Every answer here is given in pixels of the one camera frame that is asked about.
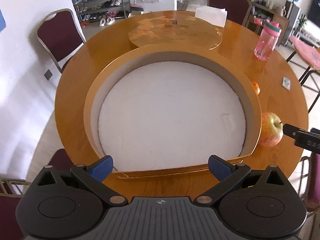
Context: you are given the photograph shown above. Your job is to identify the red yellow apple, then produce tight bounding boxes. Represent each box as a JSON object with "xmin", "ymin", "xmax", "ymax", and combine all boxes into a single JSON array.
[{"xmin": 258, "ymin": 112, "xmax": 283, "ymax": 147}]

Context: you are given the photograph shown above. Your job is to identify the maroon chair at far side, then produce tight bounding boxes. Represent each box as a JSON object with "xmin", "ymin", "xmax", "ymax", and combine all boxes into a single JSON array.
[{"xmin": 207, "ymin": 0, "xmax": 252, "ymax": 26}]

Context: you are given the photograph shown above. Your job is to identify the pink cloth on stool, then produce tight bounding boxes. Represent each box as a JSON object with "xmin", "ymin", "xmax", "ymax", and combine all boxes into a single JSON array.
[{"xmin": 289, "ymin": 36, "xmax": 320, "ymax": 70}]

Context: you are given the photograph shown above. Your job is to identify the pink water bottle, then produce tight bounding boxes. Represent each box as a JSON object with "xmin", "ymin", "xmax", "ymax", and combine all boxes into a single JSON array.
[{"xmin": 254, "ymin": 16, "xmax": 282, "ymax": 61}]

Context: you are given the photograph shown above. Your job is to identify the maroon chair at left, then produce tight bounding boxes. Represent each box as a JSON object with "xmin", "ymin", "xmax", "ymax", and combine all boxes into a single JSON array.
[{"xmin": 35, "ymin": 8, "xmax": 86, "ymax": 73}]

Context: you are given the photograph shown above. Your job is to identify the white tissue box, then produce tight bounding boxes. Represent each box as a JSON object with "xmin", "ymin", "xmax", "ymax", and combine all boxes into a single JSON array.
[{"xmin": 195, "ymin": 6, "xmax": 227, "ymax": 28}]

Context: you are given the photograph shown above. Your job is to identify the maroon chair near right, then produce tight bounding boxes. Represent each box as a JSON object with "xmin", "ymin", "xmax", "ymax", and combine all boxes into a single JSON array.
[{"xmin": 298, "ymin": 152, "xmax": 319, "ymax": 218}]

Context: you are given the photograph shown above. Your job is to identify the wooden side cabinet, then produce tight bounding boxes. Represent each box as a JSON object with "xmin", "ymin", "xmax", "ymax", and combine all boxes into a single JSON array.
[{"xmin": 245, "ymin": 2, "xmax": 289, "ymax": 46}]

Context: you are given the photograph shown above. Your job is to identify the small orange fruit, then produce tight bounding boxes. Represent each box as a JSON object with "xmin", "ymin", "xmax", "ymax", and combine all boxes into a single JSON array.
[{"xmin": 251, "ymin": 81, "xmax": 260, "ymax": 95}]

